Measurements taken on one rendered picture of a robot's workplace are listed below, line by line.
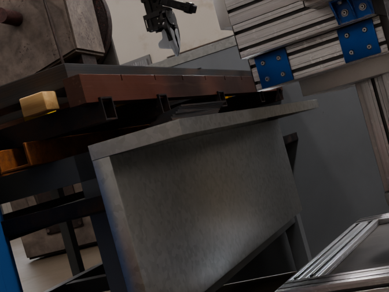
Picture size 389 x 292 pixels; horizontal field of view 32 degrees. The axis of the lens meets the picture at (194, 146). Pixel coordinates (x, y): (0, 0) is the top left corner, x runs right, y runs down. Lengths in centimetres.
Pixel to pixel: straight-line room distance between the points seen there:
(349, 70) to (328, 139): 107
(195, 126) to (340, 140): 160
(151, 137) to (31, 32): 542
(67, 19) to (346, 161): 412
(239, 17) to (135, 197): 63
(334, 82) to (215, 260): 57
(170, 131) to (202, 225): 44
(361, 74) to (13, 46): 522
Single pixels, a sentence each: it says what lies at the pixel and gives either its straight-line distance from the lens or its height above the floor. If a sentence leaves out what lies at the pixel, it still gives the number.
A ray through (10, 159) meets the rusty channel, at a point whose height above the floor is 70.
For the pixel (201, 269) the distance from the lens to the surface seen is 158.
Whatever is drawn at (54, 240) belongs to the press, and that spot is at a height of 15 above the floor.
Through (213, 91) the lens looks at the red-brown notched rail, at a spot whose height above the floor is 77.
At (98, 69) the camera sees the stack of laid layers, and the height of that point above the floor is 85.
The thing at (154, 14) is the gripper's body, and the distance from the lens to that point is 216.
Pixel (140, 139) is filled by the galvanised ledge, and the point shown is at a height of 66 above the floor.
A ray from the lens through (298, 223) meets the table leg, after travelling 279.
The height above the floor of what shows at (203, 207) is 48.
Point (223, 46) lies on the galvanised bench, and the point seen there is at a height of 102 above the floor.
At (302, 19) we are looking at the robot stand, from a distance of 171.
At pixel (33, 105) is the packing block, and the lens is 142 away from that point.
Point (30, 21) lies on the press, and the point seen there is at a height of 221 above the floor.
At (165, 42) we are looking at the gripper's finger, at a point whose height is 97.
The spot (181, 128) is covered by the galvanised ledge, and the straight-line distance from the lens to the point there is 124.
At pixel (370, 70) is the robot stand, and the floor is 70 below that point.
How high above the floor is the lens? 61
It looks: level
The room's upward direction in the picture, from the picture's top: 15 degrees counter-clockwise
